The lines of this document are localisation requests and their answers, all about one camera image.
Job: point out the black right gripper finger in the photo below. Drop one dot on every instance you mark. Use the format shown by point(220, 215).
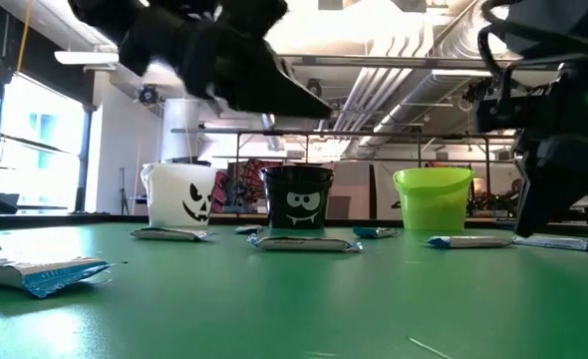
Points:
point(521, 194)
point(548, 194)

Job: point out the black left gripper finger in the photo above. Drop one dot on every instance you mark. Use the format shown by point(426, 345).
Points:
point(274, 111)
point(269, 80)

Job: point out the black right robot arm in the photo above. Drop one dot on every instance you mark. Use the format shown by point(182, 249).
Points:
point(583, 114)

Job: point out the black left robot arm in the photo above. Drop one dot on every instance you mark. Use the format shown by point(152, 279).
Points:
point(139, 35)

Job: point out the black halloween bucket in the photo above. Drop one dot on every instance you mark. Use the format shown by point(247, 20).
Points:
point(296, 187)

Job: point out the green halloween bucket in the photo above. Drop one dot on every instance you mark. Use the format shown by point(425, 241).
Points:
point(431, 204)

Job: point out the white pillar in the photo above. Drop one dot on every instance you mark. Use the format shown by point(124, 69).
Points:
point(179, 139)

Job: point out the white ventilation ducts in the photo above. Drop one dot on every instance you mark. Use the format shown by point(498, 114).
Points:
point(374, 95)

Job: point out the white partition panel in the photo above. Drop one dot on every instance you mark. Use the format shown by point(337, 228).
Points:
point(354, 189)

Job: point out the white jack-o-lantern bucket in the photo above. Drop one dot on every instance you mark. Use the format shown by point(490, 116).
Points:
point(169, 194)

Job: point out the large bright window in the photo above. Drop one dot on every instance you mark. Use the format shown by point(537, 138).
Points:
point(40, 164)

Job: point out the green table mat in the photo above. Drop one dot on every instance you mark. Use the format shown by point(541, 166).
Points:
point(124, 329)

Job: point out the black ceiling camera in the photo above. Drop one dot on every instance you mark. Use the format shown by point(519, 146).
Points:
point(315, 86)
point(148, 95)

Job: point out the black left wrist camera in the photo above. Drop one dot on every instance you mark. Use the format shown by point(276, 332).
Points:
point(254, 15)

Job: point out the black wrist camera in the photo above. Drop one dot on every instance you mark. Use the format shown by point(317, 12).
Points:
point(498, 113)
point(254, 15)

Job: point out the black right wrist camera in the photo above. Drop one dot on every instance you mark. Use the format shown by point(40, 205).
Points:
point(498, 113)

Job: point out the black metal rack frame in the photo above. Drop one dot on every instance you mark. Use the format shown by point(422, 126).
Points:
point(374, 132)

